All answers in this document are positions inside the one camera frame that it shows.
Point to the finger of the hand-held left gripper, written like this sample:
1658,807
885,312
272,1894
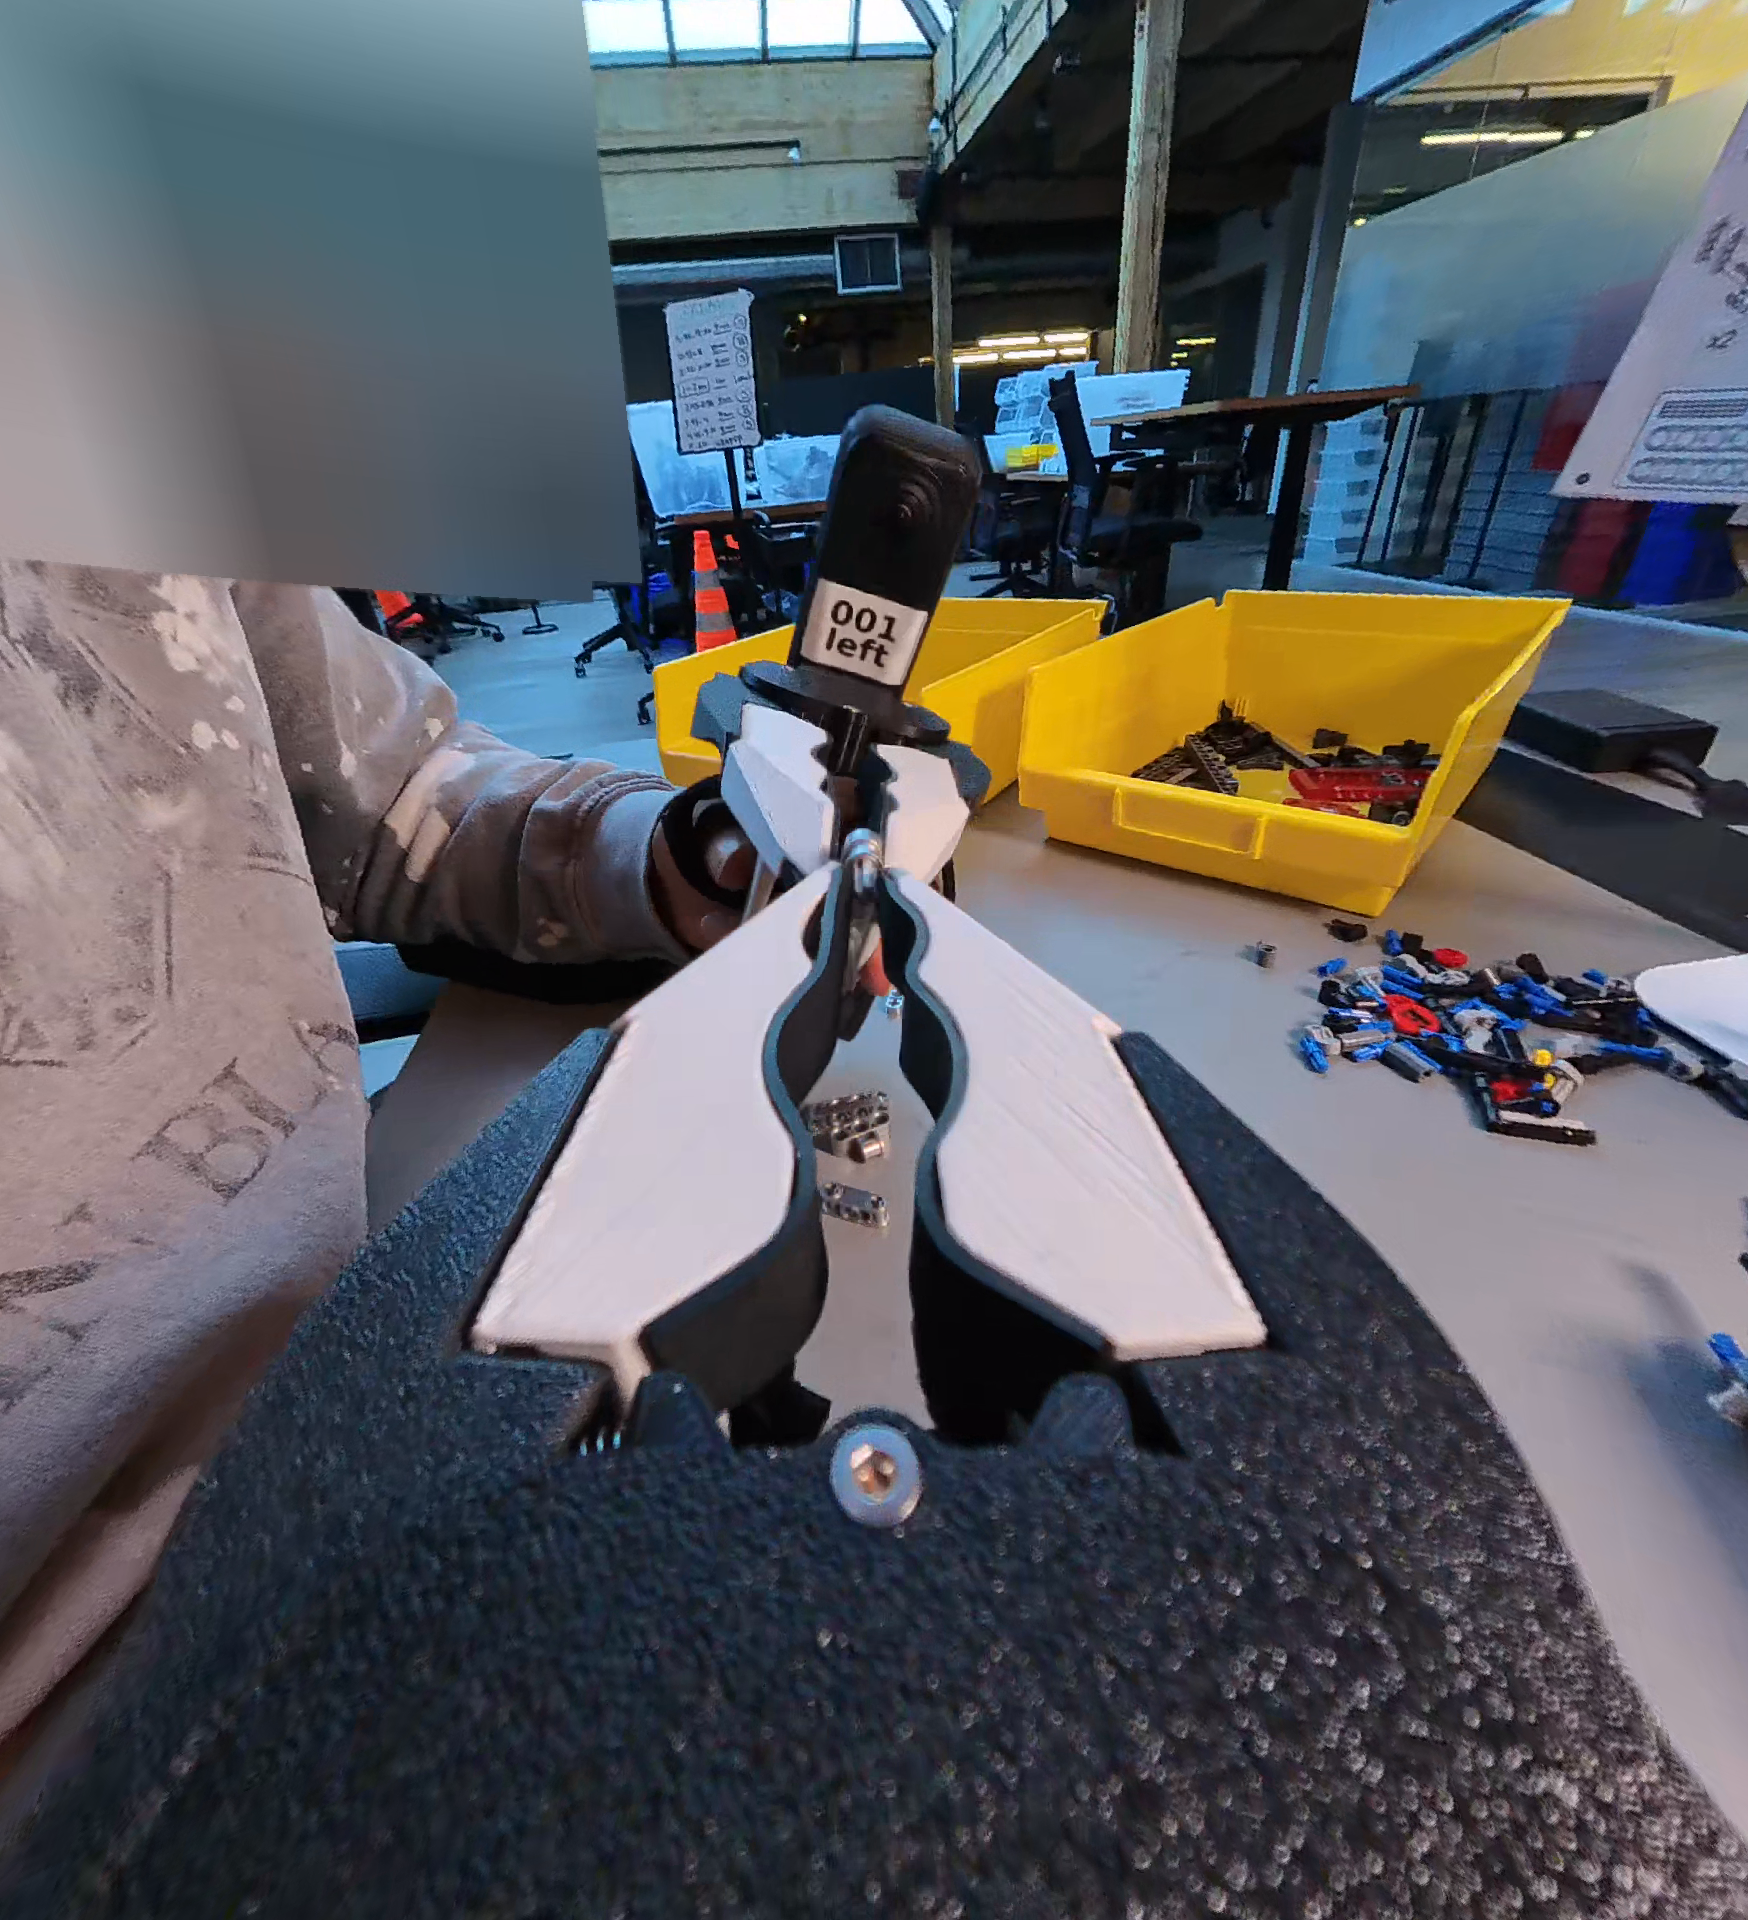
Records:
782,794
924,819

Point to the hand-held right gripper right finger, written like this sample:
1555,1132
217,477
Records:
1071,1184

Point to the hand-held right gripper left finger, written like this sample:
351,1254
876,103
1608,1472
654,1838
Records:
635,1171

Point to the person's left forearm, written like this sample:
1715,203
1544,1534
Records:
514,841

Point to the grey desk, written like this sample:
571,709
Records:
1415,1275

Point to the person's left hand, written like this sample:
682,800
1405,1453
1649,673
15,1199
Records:
702,918

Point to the orange traffic cone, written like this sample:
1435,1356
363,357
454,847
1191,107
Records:
711,601
396,607

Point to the black office chair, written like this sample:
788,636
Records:
1101,509
619,636

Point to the yellow plastic bin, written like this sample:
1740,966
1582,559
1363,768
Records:
993,660
1266,675

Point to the grey connector with pin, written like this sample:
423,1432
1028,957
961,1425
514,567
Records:
844,1112

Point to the heap of black toy parts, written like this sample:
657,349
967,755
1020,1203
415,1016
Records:
1220,749

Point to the blue-grey chair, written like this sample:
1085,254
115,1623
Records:
384,998

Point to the white paper sign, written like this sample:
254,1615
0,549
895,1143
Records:
711,375

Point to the stack of clear storage boxes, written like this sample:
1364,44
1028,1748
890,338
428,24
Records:
1032,398

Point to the pile of mixed toy parts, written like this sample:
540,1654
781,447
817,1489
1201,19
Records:
1490,1036

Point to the wooden top table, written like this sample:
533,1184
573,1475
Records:
1266,406

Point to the wooden pillar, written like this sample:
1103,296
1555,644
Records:
1147,179

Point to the black power adapter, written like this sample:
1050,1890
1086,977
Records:
1609,728

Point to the white rounded board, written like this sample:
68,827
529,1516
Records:
1744,1020

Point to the ceiling light strip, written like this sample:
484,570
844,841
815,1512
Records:
1490,138

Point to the printed instruction sheet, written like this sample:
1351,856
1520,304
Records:
1728,300

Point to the wall air vent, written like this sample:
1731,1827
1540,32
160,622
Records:
869,265

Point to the red toy frame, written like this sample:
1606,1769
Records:
1363,783

